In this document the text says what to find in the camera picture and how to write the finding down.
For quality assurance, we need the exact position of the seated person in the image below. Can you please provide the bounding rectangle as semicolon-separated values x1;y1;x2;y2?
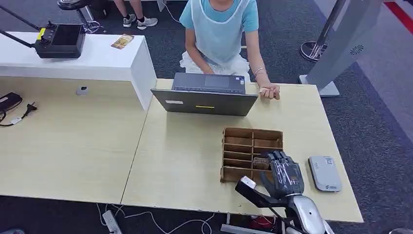
179;0;281;101

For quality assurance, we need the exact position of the wooden card box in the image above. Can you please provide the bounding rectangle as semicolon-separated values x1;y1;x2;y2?
220;127;284;184

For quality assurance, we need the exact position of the black plug cable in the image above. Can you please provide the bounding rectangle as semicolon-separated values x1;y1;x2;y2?
0;102;38;127

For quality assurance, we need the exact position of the chrome stanchion pole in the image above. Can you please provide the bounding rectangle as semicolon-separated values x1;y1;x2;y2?
300;0;349;62

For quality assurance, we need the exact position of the standing person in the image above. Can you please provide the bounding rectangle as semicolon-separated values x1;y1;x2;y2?
113;0;159;31

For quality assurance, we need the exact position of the white counter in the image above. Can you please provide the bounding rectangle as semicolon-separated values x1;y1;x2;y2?
0;31;158;112

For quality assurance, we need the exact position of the black rod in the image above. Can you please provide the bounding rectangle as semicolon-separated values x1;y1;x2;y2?
0;4;41;31
0;29;36;48

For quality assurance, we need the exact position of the black stool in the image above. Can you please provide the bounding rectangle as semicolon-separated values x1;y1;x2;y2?
57;0;101;35

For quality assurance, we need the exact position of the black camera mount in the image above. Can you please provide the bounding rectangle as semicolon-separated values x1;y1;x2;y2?
235;180;291;209

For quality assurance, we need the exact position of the white floor cable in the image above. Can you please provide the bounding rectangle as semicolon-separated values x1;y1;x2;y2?
96;203;215;234

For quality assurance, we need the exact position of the printed brochure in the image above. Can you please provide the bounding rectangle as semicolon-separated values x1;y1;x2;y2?
111;34;135;50

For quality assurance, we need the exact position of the red object under desk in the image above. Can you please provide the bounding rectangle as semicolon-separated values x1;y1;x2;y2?
250;215;277;231

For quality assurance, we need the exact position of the dark grey laptop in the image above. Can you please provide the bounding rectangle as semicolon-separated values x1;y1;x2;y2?
150;72;259;117

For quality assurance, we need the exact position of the black remote controller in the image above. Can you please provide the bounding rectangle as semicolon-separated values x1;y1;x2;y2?
34;19;86;59

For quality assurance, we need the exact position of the person's left hand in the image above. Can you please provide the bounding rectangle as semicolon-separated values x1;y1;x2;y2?
259;83;281;101

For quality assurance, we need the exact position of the grey kiosk stand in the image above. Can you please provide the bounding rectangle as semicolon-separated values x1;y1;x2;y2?
298;0;385;98

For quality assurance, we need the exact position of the white card reader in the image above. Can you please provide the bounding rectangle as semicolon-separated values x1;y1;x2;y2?
308;156;343;193

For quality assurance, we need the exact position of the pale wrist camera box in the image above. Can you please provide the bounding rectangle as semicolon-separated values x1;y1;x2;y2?
240;175;258;190

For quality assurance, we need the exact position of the brown card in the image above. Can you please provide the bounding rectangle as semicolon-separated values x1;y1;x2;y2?
252;157;271;171

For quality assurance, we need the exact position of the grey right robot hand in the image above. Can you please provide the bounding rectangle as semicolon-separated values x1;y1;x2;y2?
260;150;305;200

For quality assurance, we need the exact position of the white power strip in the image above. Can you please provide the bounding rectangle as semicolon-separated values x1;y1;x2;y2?
102;210;123;234

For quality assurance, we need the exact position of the black power adapter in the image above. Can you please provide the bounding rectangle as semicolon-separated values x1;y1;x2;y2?
0;92;23;114

